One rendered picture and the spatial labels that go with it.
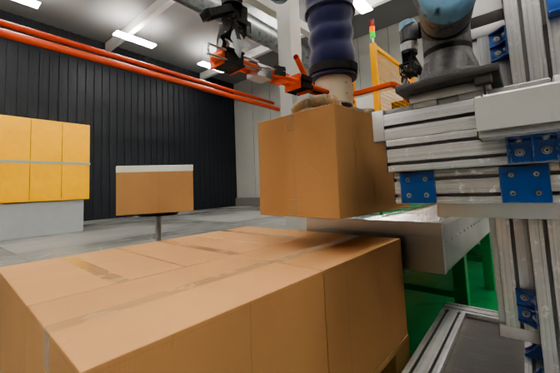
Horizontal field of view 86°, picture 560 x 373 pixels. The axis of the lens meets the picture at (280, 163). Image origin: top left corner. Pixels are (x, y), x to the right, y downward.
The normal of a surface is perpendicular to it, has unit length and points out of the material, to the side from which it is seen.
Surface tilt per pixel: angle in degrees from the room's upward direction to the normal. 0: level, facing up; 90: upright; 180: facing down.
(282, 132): 90
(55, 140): 90
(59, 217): 90
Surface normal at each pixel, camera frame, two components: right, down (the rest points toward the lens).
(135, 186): 0.29, -0.09
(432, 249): -0.67, -0.04
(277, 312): 0.74, -0.09
